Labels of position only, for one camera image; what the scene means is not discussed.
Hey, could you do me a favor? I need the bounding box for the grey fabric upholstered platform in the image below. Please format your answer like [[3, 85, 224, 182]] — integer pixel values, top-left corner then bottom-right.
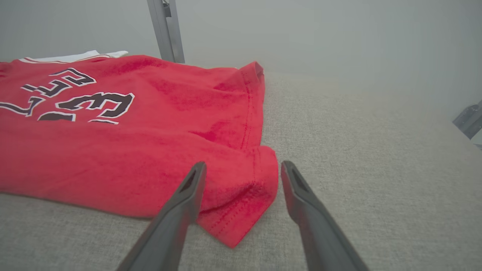
[[0, 72, 482, 271]]

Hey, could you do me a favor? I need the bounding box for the grey metal partition post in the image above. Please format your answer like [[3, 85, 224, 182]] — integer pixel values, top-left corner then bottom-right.
[[147, 0, 185, 64]]

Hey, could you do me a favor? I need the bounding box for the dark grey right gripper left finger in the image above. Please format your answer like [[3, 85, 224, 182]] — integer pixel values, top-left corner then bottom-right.
[[117, 162, 207, 271]]

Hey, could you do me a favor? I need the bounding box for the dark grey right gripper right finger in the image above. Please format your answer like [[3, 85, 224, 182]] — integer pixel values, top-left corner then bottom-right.
[[281, 161, 369, 271]]

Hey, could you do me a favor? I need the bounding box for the red jersey with black lettering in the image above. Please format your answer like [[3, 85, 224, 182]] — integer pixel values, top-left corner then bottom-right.
[[0, 50, 279, 249]]

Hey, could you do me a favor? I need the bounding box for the dark grey background object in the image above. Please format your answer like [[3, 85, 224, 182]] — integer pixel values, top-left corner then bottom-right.
[[452, 100, 482, 151]]

